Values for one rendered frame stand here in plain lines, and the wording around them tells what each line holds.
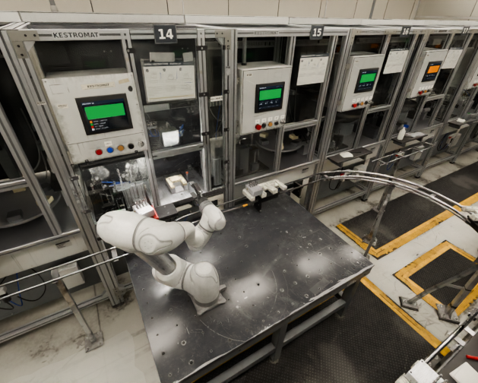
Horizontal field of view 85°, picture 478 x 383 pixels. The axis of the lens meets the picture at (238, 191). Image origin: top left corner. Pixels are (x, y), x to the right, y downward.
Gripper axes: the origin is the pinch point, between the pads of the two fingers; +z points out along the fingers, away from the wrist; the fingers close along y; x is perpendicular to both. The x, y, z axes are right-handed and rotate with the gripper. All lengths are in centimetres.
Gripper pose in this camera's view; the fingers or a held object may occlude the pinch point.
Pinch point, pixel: (192, 189)
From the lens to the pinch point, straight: 177.9
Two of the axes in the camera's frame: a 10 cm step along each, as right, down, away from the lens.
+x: -8.7, 2.7, -4.2
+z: -5.0, -5.0, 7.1
